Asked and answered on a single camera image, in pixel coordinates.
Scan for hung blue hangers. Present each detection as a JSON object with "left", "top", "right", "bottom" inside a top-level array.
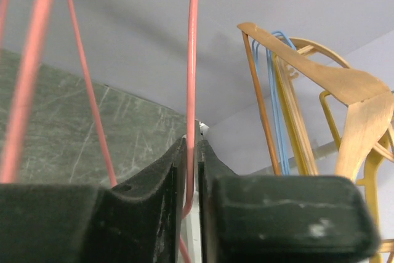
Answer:
[{"left": 252, "top": 31, "right": 296, "bottom": 175}]

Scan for hung beige hangers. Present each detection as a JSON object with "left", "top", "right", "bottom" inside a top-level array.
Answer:
[{"left": 276, "top": 37, "right": 394, "bottom": 254}]

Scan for metal clothes rack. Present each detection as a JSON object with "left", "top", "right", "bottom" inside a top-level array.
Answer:
[{"left": 177, "top": 120, "right": 337, "bottom": 262}]

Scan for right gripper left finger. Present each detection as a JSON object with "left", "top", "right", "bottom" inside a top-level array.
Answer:
[{"left": 1, "top": 138, "right": 186, "bottom": 262}]

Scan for hung yellow hangers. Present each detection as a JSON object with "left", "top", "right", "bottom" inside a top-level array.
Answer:
[{"left": 273, "top": 49, "right": 393, "bottom": 262}]

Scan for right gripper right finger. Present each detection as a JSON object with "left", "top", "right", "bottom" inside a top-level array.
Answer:
[{"left": 198, "top": 140, "right": 380, "bottom": 262}]

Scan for hung wooden hanger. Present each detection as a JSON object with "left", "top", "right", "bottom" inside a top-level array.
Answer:
[{"left": 236, "top": 22, "right": 394, "bottom": 184}]

